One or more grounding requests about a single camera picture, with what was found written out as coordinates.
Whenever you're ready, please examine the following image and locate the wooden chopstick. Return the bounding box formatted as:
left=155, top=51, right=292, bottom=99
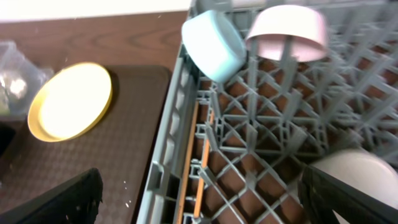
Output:
left=175, top=101, right=199, bottom=224
left=193, top=108, right=215, bottom=218

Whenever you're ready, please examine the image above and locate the light blue bowl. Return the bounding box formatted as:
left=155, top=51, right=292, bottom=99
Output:
left=182, top=10, right=247, bottom=83

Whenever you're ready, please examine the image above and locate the grey dishwasher rack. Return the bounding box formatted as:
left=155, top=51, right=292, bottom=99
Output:
left=136, top=1, right=397, bottom=223

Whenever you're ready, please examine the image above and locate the yellow plate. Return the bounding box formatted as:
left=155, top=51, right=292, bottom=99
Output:
left=27, top=62, right=113, bottom=142

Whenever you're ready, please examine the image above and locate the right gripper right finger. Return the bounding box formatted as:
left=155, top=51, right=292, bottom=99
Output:
left=298, top=166, right=397, bottom=224

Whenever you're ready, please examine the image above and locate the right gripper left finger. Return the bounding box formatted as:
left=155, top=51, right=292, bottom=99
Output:
left=1, top=168, right=103, bottom=224

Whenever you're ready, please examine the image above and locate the white pink bowl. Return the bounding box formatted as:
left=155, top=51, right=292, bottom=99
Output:
left=245, top=5, right=329, bottom=62

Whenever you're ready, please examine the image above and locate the white cup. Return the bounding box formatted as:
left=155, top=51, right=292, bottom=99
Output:
left=312, top=149, right=397, bottom=208

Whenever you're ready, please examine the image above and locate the clear plastic bin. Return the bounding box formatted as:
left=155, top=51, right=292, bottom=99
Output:
left=1, top=40, right=54, bottom=121

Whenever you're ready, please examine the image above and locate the brown serving tray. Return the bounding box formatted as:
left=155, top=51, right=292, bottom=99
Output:
left=1, top=65, right=172, bottom=223

